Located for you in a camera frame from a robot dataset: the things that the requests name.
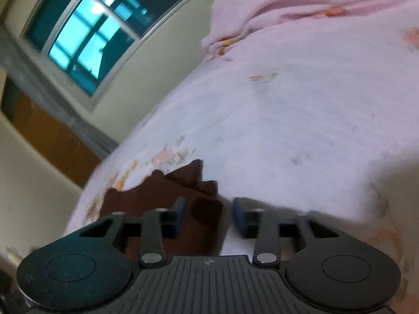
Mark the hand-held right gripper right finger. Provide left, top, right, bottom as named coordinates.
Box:
left=232, top=197, right=341, bottom=268

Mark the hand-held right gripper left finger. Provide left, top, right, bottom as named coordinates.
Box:
left=79, top=197, right=187, bottom=269

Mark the dark brown small garment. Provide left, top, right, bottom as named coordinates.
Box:
left=100, top=159, right=227, bottom=260

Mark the pink floral bedsheet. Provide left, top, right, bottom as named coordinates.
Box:
left=0, top=0, right=419, bottom=314

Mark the orange wooden door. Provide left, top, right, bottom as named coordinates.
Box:
left=0, top=75, right=103, bottom=189

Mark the grey curtain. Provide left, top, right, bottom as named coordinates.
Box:
left=0, top=26, right=119, bottom=161

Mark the glass window with white frame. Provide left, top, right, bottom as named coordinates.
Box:
left=20, top=0, right=207, bottom=99

